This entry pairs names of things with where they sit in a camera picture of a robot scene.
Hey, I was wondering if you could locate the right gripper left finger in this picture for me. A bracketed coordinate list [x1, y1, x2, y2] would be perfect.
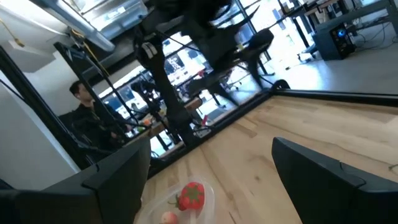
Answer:
[0, 136, 152, 224]

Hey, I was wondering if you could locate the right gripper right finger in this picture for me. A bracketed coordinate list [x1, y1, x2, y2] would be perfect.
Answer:
[271, 136, 398, 224]

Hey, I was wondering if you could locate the pink toy peach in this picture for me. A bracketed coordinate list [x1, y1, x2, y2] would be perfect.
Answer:
[160, 211, 180, 224]

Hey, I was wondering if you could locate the red toy strawberry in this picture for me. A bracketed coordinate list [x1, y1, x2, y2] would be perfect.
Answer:
[169, 182, 206, 212]

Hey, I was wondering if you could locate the clear plastic food container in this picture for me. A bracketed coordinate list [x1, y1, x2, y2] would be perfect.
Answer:
[134, 175, 216, 224]

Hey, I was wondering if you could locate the person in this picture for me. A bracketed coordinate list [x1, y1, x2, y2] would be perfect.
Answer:
[58, 80, 134, 162]

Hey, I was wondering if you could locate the computer tower with blue light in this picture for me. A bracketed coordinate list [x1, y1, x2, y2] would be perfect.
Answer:
[312, 20, 357, 62]

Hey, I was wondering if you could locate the black frame clamp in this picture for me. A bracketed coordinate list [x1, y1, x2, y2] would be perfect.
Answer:
[270, 79, 292, 94]

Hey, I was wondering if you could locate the black metal table frame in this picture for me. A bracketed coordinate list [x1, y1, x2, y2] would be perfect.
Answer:
[0, 42, 398, 180]

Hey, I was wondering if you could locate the yellow cable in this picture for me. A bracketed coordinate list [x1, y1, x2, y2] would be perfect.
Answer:
[70, 29, 110, 78]

